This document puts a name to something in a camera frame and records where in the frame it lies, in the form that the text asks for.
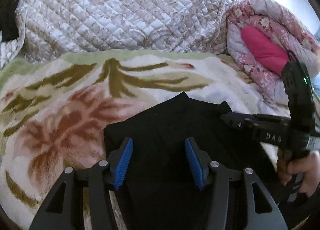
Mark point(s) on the right hand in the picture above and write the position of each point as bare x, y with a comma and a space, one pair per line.
308, 166

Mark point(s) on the pink floral folded quilt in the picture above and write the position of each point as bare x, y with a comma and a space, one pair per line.
260, 35

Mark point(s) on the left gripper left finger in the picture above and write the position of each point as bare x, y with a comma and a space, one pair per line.
63, 207

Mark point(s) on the quilted grey floral bedspread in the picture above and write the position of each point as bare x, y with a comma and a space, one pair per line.
43, 30

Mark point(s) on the black pants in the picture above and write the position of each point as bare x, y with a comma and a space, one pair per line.
159, 191

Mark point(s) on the floral fleece blanket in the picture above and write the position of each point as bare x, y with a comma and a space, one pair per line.
53, 114

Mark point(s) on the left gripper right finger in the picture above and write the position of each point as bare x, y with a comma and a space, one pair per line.
234, 199

